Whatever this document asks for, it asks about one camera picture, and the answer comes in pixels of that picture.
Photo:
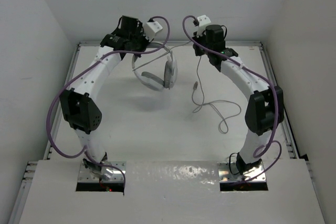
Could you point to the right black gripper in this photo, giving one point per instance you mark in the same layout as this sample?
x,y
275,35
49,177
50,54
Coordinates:
x,y
198,51

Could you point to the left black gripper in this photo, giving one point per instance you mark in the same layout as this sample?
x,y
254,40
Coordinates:
x,y
139,32

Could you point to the white grey headphones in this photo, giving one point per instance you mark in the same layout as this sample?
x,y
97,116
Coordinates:
x,y
154,82

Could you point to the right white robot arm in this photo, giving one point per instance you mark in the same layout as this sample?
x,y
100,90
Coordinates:
x,y
265,101

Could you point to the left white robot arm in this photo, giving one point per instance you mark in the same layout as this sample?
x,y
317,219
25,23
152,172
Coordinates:
x,y
78,100

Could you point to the white front cover board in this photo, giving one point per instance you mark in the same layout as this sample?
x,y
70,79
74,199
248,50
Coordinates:
x,y
171,192

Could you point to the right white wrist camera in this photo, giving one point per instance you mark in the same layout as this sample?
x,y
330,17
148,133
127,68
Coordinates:
x,y
201,22

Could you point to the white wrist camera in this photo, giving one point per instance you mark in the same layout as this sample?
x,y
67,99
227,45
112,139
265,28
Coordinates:
x,y
201,22
151,29

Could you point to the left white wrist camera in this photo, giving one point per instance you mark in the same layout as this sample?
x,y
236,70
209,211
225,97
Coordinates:
x,y
151,29

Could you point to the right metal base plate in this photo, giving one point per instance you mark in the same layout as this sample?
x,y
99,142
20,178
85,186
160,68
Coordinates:
x,y
254,175

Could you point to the metal base plate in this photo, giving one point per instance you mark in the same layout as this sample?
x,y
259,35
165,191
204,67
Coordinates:
x,y
254,175
91,173

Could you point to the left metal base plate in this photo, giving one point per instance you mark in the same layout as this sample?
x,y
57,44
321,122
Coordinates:
x,y
91,173

